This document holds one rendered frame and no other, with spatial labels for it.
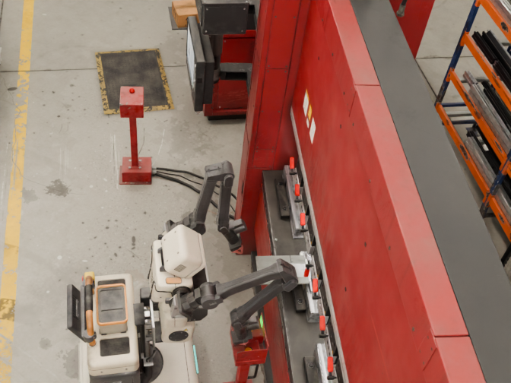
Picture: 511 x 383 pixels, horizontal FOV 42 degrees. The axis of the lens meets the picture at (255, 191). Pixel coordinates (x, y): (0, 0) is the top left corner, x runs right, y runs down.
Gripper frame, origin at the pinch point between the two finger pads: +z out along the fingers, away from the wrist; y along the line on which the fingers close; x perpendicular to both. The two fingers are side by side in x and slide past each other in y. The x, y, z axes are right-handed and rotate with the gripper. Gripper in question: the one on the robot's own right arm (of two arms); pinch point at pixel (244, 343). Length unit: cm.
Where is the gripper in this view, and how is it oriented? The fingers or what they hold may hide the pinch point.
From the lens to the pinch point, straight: 345.5
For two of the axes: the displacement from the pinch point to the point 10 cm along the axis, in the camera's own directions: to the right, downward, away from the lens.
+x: -1.8, -7.4, 6.5
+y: 9.7, -2.3, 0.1
